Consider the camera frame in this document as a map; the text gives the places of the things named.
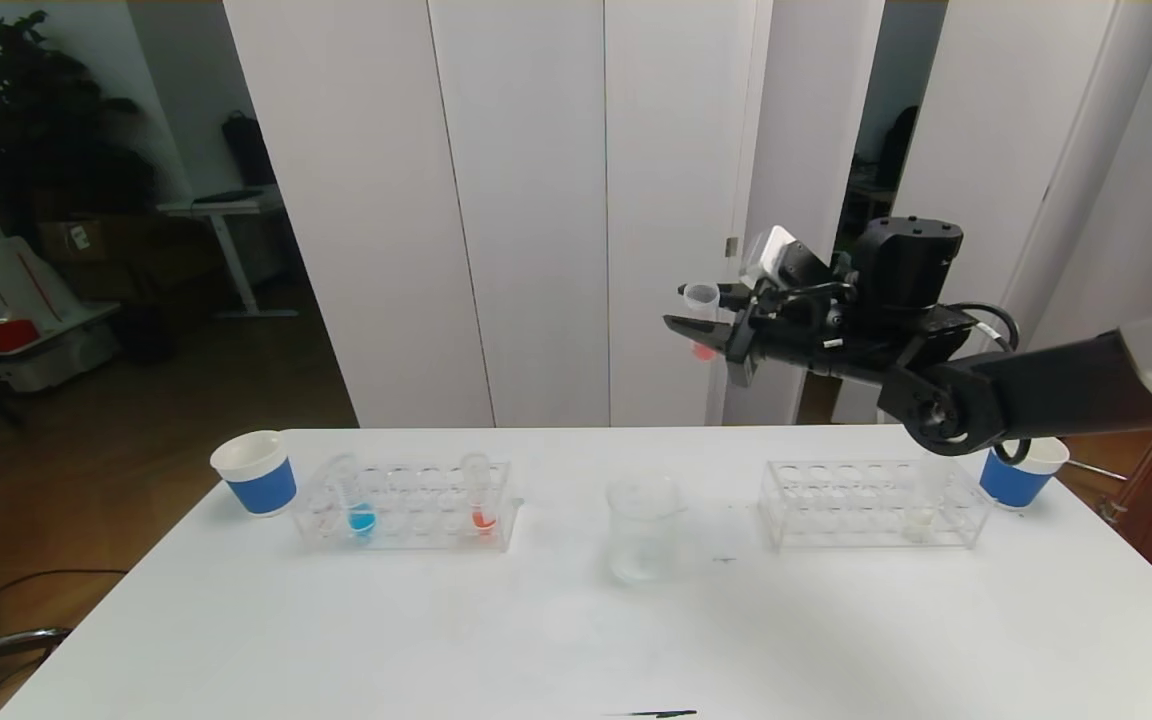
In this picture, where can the clear acrylic test tube rack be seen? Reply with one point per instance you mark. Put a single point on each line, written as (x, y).
(416, 500)
(861, 505)

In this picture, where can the white background desk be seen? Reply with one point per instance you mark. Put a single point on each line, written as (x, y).
(226, 210)

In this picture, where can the white angled partition panel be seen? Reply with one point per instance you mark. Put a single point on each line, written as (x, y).
(796, 150)

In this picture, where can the metal chair frame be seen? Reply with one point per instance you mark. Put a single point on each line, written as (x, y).
(6, 645)

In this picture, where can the red pigment test tube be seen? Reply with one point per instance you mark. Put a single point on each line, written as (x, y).
(483, 520)
(704, 351)

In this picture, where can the dark potted plant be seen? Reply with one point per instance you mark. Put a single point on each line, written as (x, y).
(36, 130)

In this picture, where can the white folding partition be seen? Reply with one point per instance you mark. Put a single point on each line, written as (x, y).
(516, 200)
(1016, 150)

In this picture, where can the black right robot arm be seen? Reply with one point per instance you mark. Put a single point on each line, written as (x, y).
(1036, 395)

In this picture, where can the white machine base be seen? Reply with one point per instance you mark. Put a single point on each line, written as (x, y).
(36, 300)

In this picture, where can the blue pigment test tube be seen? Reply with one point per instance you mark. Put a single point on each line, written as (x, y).
(363, 522)

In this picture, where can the blue white paper cup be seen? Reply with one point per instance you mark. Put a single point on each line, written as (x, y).
(264, 490)
(1016, 490)

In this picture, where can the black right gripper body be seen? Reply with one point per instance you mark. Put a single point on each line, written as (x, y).
(744, 338)

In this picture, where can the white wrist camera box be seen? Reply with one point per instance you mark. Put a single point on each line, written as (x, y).
(771, 255)

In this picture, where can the black bag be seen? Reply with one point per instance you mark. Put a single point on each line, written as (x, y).
(251, 155)

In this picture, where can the cardboard box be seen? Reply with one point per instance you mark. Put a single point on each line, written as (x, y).
(86, 242)

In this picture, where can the clear glass beaker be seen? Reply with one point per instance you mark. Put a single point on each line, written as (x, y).
(641, 560)

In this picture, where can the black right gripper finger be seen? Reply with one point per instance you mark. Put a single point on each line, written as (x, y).
(731, 293)
(701, 330)

